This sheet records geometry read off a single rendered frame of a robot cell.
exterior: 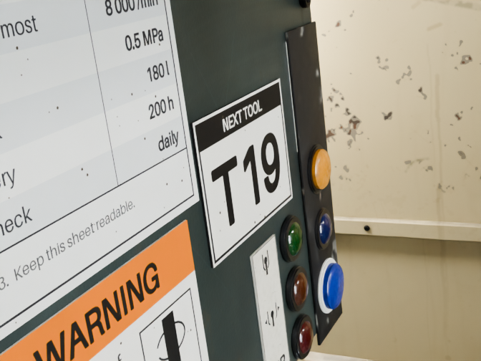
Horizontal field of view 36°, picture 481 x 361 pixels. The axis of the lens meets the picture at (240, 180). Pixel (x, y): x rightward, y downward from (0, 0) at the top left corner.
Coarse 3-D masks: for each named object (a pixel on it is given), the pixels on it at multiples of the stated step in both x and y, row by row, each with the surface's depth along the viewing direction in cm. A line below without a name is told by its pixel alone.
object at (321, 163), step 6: (318, 150) 45; (324, 150) 46; (318, 156) 45; (324, 156) 45; (318, 162) 45; (324, 162) 45; (330, 162) 46; (312, 168) 45; (318, 168) 45; (324, 168) 45; (330, 168) 46; (312, 174) 45; (318, 174) 45; (324, 174) 45; (330, 174) 46; (318, 180) 45; (324, 180) 45; (318, 186) 45; (324, 186) 46
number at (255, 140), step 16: (256, 128) 38; (272, 128) 40; (240, 144) 37; (256, 144) 38; (272, 144) 40; (240, 160) 37; (256, 160) 38; (272, 160) 40; (240, 176) 37; (256, 176) 38; (272, 176) 40; (256, 192) 38; (272, 192) 40; (256, 208) 39
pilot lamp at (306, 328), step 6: (306, 324) 44; (306, 330) 44; (312, 330) 45; (300, 336) 44; (306, 336) 44; (312, 336) 45; (300, 342) 44; (306, 342) 44; (300, 348) 44; (306, 348) 44
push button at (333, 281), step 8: (336, 264) 48; (328, 272) 47; (336, 272) 48; (328, 280) 47; (336, 280) 48; (328, 288) 47; (336, 288) 48; (328, 296) 47; (336, 296) 48; (328, 304) 47; (336, 304) 48
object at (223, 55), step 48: (192, 0) 33; (240, 0) 37; (288, 0) 42; (192, 48) 33; (240, 48) 37; (192, 96) 33; (240, 96) 37; (288, 96) 42; (192, 144) 33; (288, 144) 42; (144, 240) 30; (192, 240) 33; (240, 288) 38; (240, 336) 38; (288, 336) 43
